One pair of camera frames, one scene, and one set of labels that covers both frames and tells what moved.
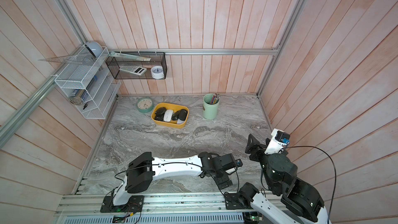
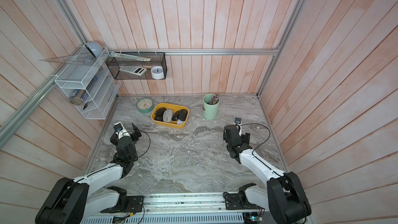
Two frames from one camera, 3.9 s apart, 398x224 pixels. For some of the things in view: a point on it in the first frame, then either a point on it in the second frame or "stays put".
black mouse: [159, 113] stays put
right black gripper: [257, 147] -> [245, 138]
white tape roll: [157, 72] stays put
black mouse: [175, 116] stays put
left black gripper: [224, 179] -> [134, 136]
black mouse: [182, 114] stays put
